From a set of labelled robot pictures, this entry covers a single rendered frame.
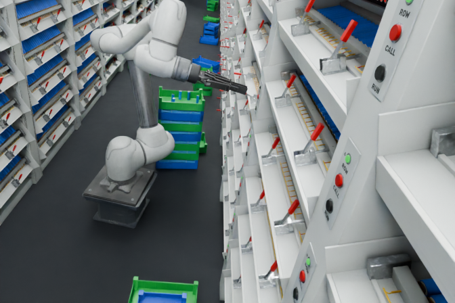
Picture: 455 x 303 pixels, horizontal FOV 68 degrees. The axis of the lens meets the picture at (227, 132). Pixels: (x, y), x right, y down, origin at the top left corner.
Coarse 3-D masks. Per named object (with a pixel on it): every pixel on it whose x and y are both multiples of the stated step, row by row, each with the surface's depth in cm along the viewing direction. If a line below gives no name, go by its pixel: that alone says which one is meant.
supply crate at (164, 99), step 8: (160, 88) 231; (160, 96) 234; (168, 96) 236; (176, 96) 237; (184, 96) 238; (192, 96) 239; (200, 96) 239; (160, 104) 217; (168, 104) 218; (176, 104) 219; (184, 104) 220; (192, 104) 221; (200, 104) 222
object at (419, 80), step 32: (448, 0) 28; (384, 32) 37; (416, 32) 31; (448, 32) 29; (416, 64) 31; (448, 64) 31; (416, 96) 32; (448, 96) 32; (352, 128) 42; (320, 192) 50; (352, 192) 40; (320, 224) 48; (352, 224) 40; (384, 224) 41; (320, 256) 47; (288, 288) 59; (320, 288) 46
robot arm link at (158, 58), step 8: (152, 40) 123; (136, 48) 124; (144, 48) 123; (152, 48) 122; (160, 48) 122; (168, 48) 123; (176, 48) 126; (136, 56) 123; (144, 56) 122; (152, 56) 122; (160, 56) 122; (168, 56) 123; (176, 56) 127; (136, 64) 124; (144, 64) 123; (152, 64) 123; (160, 64) 123; (168, 64) 124; (152, 72) 125; (160, 72) 125; (168, 72) 125
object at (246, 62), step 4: (252, 56) 173; (244, 60) 174; (248, 60) 174; (252, 60) 174; (244, 64) 175; (248, 64) 175; (252, 64) 173; (244, 68) 174; (248, 68) 172; (252, 68) 171; (244, 72) 168; (244, 76) 163; (256, 76) 161; (248, 80) 158; (252, 80) 157; (248, 84) 154; (252, 84) 153; (256, 84) 153; (248, 88) 150; (252, 88) 149; (248, 92) 146; (252, 92) 146; (256, 92) 145; (248, 96) 142; (248, 100) 139; (252, 104) 135; (252, 108) 121; (252, 112) 121; (252, 116) 122
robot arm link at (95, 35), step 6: (96, 30) 163; (102, 30) 161; (108, 30) 162; (114, 30) 164; (120, 30) 166; (90, 36) 166; (96, 36) 159; (120, 36) 165; (96, 42) 159; (96, 48) 162
